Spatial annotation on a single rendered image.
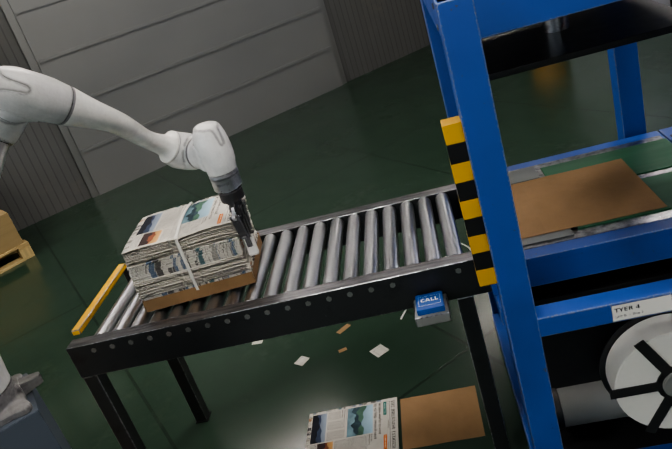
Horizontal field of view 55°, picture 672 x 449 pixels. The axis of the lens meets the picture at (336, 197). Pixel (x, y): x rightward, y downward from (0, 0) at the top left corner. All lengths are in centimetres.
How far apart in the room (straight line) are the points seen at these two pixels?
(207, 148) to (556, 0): 102
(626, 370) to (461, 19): 108
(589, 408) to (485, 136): 103
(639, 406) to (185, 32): 573
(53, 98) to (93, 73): 501
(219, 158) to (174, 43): 499
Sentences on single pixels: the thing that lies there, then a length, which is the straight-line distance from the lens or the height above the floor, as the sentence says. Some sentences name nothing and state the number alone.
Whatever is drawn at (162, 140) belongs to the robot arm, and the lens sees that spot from 201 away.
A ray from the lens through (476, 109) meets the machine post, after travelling 152.
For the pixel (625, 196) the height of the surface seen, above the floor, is 80.
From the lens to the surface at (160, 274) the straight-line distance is 217.
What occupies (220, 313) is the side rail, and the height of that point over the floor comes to 80.
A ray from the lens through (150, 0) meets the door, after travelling 683.
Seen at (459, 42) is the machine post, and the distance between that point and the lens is 148.
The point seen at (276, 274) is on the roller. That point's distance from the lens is 215.
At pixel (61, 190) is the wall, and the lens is 679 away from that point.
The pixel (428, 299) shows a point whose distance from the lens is 191.
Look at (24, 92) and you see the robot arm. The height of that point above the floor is 162.
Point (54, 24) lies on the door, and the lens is 662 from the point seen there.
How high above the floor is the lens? 177
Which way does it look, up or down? 22 degrees down
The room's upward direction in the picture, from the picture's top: 18 degrees counter-clockwise
